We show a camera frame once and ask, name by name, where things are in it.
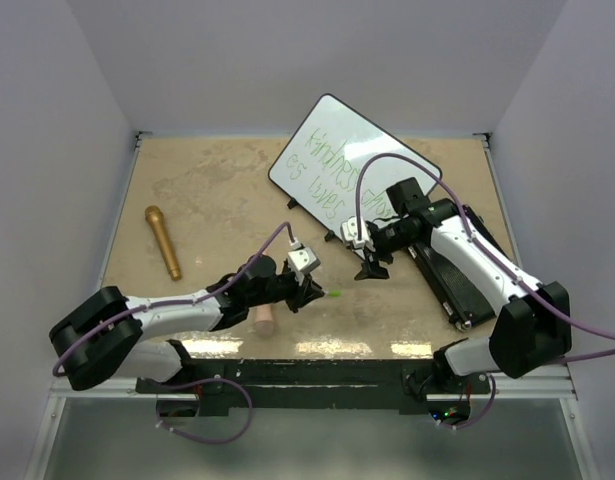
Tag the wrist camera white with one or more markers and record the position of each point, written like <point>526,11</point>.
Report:
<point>303,260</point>
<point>355,234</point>

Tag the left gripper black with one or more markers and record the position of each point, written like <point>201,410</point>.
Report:
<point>302,293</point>

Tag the gold toy microphone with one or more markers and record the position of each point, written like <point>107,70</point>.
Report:
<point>156,220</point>

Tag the black keyboard case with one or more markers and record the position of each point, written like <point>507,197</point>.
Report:
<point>464,304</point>

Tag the white whiteboard black frame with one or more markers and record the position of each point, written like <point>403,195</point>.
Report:
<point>337,151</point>

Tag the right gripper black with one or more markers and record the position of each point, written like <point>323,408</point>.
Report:
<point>372,270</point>

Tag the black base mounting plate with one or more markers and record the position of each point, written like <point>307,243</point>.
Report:
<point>214,387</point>

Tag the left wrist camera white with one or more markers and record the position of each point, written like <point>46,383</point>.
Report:
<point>303,260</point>

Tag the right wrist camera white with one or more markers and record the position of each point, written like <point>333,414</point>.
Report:
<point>355,234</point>

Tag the pink toy microphone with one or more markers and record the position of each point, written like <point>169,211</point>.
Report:
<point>264,322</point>

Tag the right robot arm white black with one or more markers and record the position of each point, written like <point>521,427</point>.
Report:
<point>530,329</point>

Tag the wire whiteboard stand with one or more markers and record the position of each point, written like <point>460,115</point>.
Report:
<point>306,217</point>

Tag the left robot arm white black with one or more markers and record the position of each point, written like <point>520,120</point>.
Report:
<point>109,331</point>

